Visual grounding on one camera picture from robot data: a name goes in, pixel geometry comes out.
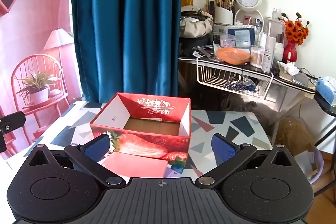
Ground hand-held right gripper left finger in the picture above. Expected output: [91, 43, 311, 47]
[28, 134, 125, 189]

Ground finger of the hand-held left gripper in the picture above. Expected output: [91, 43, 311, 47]
[0, 112, 26, 134]

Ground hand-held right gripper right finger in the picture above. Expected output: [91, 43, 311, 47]
[197, 133, 297, 188]

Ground pink box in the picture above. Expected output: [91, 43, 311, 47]
[101, 151, 168, 178]

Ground red strawberry print cardboard box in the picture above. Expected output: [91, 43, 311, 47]
[90, 92, 192, 174]

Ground tan fuzzy cushion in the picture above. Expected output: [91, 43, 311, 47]
[275, 116, 316, 159]

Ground black dressing table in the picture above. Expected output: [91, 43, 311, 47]
[178, 52, 317, 146]

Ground orange bowl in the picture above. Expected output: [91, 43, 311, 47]
[215, 47, 251, 65]

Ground pale purple bin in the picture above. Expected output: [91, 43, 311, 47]
[294, 145, 325, 186]

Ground clear cotton swab box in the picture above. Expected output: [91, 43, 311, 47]
[250, 46, 267, 69]

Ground silver laptop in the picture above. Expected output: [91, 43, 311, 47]
[279, 70, 316, 90]

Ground crumpled white tissue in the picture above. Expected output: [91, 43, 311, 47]
[277, 60, 300, 75]

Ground white spray bottle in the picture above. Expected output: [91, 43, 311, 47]
[262, 34, 277, 73]

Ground black bag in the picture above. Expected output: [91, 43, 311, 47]
[179, 35, 215, 58]

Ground clear round container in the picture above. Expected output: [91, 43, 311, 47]
[220, 34, 236, 49]

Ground black round side table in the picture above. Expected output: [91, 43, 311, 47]
[313, 90, 336, 117]

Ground blue packet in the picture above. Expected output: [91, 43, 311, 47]
[227, 25, 257, 47]

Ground red vase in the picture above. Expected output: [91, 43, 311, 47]
[283, 41, 298, 63]

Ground blue tissue box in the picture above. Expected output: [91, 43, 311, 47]
[316, 76, 336, 107]

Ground blue curtain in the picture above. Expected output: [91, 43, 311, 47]
[70, 0, 184, 104]

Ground beige bag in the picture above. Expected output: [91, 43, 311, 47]
[180, 6, 214, 39]

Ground clear acrylic cosmetics organizer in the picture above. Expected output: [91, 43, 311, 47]
[262, 17, 286, 46]

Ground white arched cosmetics rack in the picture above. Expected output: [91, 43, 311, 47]
[234, 9, 263, 31]

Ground white makeup brush holder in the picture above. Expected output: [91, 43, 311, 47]
[214, 0, 237, 25]

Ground orange artificial flowers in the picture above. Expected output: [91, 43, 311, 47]
[280, 12, 311, 46]

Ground white wire basket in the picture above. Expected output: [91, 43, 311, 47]
[196, 57, 274, 98]

